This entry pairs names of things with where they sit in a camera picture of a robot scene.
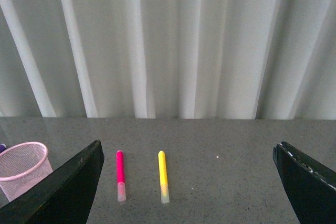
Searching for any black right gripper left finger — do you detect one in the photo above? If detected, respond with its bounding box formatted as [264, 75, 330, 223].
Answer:
[1, 140, 104, 223]

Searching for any yellow highlighter pen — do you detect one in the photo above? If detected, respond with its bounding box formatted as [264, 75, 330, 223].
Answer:
[158, 151, 170, 204]

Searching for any purple highlighter pen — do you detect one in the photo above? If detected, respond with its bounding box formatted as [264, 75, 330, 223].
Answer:
[0, 144, 6, 153]

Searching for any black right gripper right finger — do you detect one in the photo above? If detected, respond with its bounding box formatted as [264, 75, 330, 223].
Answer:
[273, 142, 335, 224]

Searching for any pink mesh pen cup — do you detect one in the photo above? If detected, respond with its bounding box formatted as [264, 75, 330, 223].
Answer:
[1, 142, 53, 201]

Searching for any white pleated curtain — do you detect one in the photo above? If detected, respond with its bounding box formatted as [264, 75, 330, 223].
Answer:
[1, 0, 335, 120]

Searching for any pink highlighter pen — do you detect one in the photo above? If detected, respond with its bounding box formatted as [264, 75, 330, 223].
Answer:
[116, 150, 126, 202]

